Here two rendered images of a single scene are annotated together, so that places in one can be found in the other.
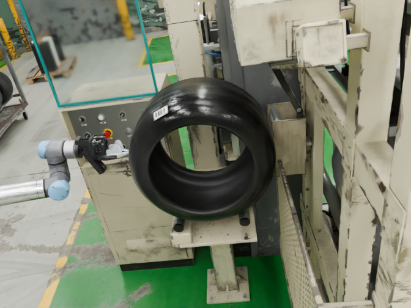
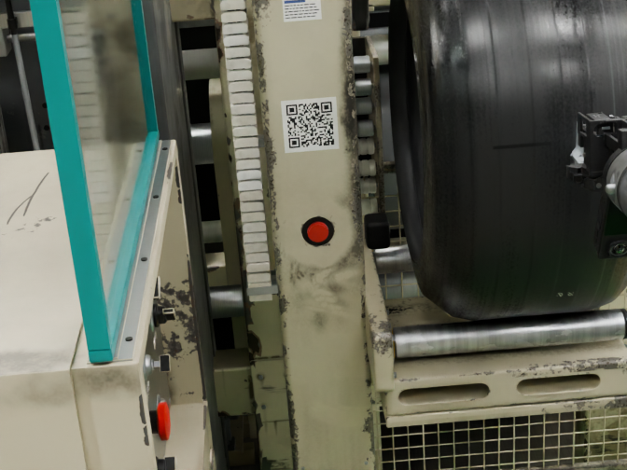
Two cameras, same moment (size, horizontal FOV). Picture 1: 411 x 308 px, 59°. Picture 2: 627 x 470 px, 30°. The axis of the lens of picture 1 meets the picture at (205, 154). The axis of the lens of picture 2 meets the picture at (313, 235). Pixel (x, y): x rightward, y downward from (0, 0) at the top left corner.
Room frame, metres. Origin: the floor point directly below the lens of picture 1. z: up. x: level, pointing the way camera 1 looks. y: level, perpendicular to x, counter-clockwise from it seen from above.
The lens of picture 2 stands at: (1.82, 1.57, 1.73)
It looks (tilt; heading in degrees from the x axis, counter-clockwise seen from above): 24 degrees down; 262
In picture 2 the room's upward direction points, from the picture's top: 4 degrees counter-clockwise
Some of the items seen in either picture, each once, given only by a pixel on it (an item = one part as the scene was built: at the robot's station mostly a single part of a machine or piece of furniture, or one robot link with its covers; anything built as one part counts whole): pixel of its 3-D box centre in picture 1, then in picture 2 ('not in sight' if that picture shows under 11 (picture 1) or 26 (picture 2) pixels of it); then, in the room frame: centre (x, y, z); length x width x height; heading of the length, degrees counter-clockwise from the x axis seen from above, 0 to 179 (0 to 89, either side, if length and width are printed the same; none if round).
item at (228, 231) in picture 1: (214, 216); (485, 348); (1.34, 0.01, 0.80); 0.37 x 0.36 x 0.02; 84
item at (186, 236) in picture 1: (184, 212); (503, 372); (1.36, 0.14, 0.84); 0.36 x 0.09 x 0.06; 174
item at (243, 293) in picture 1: (227, 282); not in sight; (1.60, 0.00, 0.02); 0.27 x 0.27 x 0.04; 84
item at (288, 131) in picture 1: (286, 139); (323, 131); (1.52, -0.40, 1.05); 0.20 x 0.15 x 0.30; 174
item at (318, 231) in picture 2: not in sight; (317, 230); (1.61, 0.06, 1.06); 0.03 x 0.02 x 0.03; 174
